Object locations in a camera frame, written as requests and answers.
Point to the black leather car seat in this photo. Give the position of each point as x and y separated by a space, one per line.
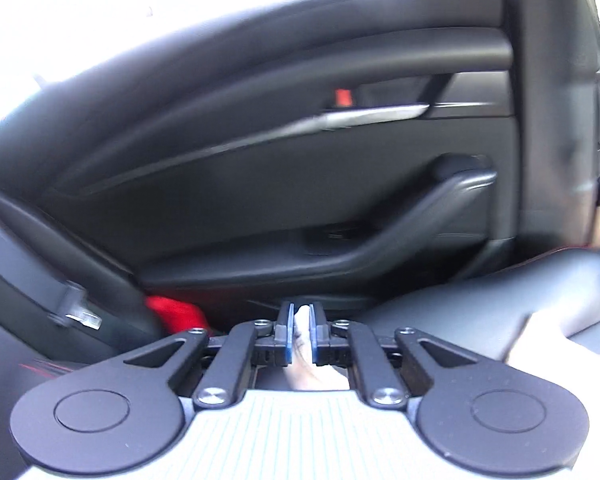
455 305

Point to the grey seat belt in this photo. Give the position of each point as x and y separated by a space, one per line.
10 255

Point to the black car door panel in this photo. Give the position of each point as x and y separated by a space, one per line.
230 185

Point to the black door pillar trim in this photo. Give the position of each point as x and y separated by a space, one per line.
555 110

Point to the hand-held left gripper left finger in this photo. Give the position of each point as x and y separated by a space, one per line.
288 340

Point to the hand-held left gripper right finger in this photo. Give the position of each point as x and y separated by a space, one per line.
315 340

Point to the red cloth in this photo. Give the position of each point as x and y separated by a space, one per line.
177 315

